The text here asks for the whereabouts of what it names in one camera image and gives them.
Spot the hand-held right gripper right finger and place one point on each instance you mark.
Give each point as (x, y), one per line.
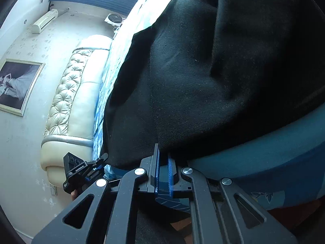
(170, 175)

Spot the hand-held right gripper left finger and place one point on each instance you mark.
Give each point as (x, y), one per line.
(157, 174)

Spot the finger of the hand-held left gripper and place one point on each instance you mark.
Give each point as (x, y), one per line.
(102, 160)

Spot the black pants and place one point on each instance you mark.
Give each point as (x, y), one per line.
(203, 68)

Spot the cream tufted headboard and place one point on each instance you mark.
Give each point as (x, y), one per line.
(76, 101)

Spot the blue patterned bed sheet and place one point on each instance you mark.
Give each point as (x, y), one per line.
(266, 162)

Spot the round white fan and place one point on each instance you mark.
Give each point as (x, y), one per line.
(114, 19)

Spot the white air conditioner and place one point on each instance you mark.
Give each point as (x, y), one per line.
(44, 21)

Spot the blue curtain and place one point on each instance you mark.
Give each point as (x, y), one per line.
(88, 1)

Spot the framed wall picture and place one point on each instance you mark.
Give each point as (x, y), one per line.
(17, 83)

